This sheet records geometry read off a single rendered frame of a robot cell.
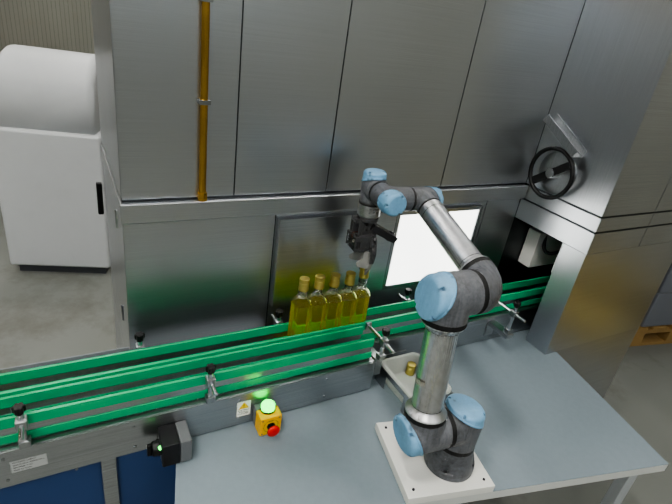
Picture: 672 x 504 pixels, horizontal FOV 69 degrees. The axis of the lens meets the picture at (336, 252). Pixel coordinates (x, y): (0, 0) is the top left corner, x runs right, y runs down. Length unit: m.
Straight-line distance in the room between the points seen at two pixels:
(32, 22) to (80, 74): 7.89
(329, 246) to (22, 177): 2.48
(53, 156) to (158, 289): 2.14
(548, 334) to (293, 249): 1.20
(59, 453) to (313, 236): 0.95
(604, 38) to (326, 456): 1.73
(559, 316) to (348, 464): 1.12
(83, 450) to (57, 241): 2.49
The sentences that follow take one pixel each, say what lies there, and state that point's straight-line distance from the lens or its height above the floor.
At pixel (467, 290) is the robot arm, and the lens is 1.21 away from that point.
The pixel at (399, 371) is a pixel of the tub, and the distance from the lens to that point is 1.90.
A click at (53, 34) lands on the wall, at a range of 11.40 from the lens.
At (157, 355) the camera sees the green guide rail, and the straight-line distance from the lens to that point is 1.62.
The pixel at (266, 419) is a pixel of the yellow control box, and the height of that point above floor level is 0.82.
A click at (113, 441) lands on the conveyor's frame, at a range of 1.55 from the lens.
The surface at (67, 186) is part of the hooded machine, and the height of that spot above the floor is 0.68.
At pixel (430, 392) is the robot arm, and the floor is 1.10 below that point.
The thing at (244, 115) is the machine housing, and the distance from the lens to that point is 1.48.
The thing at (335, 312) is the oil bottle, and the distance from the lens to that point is 1.69.
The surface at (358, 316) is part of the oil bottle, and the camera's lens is 1.76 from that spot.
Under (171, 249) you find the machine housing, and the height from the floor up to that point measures 1.23.
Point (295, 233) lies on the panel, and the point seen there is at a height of 1.27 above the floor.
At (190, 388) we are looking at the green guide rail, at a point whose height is 0.93.
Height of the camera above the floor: 1.95
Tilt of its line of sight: 26 degrees down
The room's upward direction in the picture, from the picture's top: 9 degrees clockwise
